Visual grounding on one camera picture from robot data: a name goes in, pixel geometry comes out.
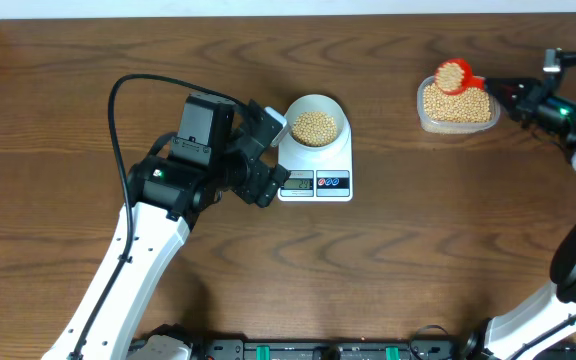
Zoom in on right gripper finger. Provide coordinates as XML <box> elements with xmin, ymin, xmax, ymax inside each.
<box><xmin>487</xmin><ymin>84</ymin><xmax>531</xmax><ymax>113</ymax></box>
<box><xmin>484</xmin><ymin>77</ymin><xmax>541</xmax><ymax>90</ymax></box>

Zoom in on red plastic measuring scoop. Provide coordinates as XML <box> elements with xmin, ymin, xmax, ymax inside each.
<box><xmin>434</xmin><ymin>58</ymin><xmax>484</xmax><ymax>95</ymax></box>

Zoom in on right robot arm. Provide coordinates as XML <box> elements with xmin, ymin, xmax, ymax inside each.
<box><xmin>462</xmin><ymin>75</ymin><xmax>576</xmax><ymax>359</ymax></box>

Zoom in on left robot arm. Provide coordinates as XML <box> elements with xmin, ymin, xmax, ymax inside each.
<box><xmin>44</xmin><ymin>94</ymin><xmax>289</xmax><ymax>359</ymax></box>

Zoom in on soybeans in scoop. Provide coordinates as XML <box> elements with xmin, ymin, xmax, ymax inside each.
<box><xmin>435</xmin><ymin>62</ymin><xmax>465</xmax><ymax>92</ymax></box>

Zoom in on white digital kitchen scale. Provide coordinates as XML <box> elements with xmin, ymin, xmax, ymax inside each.
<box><xmin>279</xmin><ymin>128</ymin><xmax>353</xmax><ymax>202</ymax></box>

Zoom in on soybeans in bowl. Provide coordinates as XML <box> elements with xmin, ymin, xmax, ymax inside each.
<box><xmin>292</xmin><ymin>112</ymin><xmax>338</xmax><ymax>147</ymax></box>

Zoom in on grey round bowl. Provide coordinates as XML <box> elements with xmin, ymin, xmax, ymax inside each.
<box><xmin>285</xmin><ymin>94</ymin><xmax>350</xmax><ymax>150</ymax></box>

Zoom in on pile of soybeans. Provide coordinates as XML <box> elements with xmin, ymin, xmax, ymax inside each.
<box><xmin>423</xmin><ymin>83</ymin><xmax>491</xmax><ymax>123</ymax></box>

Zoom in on clear plastic container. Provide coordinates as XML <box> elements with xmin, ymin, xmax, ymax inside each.
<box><xmin>417</xmin><ymin>76</ymin><xmax>501</xmax><ymax>134</ymax></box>

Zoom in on left black cable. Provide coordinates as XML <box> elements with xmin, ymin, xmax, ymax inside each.
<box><xmin>67</xmin><ymin>73</ymin><xmax>249</xmax><ymax>360</ymax></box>

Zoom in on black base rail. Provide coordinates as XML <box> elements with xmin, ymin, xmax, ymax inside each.
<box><xmin>127</xmin><ymin>338</ymin><xmax>576</xmax><ymax>360</ymax></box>

